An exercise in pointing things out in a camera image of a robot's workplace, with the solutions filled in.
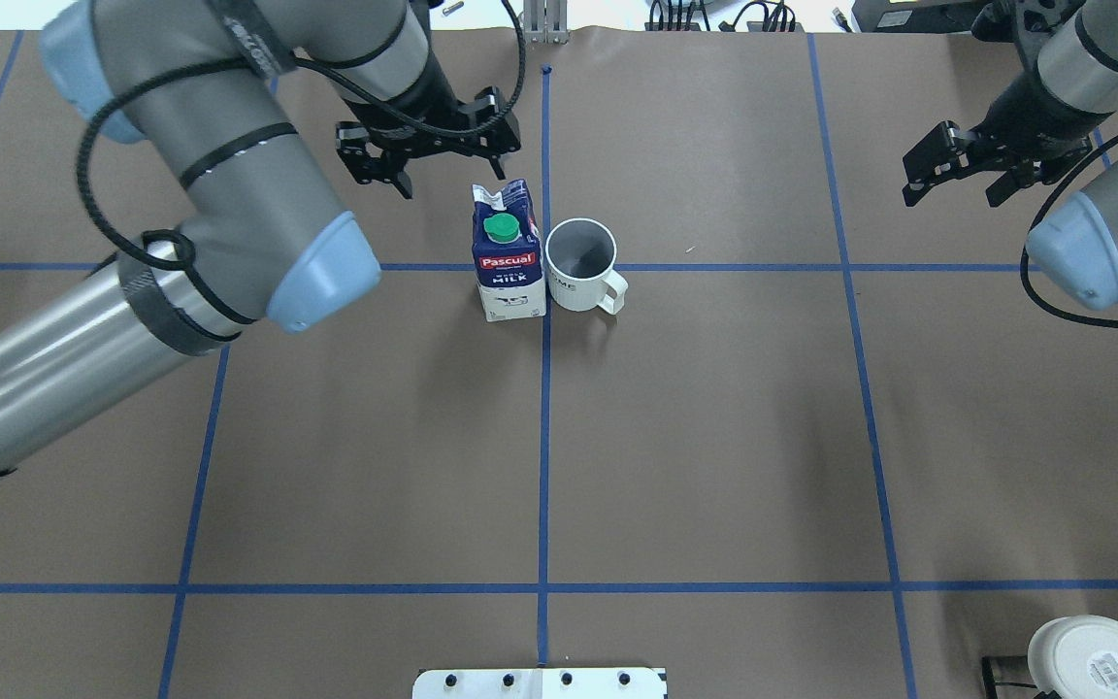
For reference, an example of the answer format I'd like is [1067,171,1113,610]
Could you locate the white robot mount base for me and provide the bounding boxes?
[411,667,669,698]

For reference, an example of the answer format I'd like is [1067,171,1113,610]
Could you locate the black wire mug rack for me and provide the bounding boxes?
[979,655,1042,699]

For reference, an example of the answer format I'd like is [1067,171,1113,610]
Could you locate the metal camera post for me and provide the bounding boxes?
[518,0,571,45]

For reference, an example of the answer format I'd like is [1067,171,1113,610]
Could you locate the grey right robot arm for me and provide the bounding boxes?
[902,1,1118,331]

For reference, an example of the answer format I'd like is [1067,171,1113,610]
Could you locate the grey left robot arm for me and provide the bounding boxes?
[0,1,523,482]

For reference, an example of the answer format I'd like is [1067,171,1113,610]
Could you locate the black cables at table edge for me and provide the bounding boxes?
[646,0,803,34]

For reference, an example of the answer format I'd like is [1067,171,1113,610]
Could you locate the blue white milk carton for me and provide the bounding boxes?
[471,179,547,322]

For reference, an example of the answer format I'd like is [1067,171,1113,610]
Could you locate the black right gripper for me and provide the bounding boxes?
[902,74,1103,208]

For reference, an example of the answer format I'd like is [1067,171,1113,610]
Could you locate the white mug bottom up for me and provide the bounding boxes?
[1027,615,1118,698]

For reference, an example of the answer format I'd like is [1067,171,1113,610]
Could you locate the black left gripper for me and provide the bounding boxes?
[337,58,523,200]

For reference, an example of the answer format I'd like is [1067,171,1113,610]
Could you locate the white ribbed mug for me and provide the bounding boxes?
[544,217,627,317]

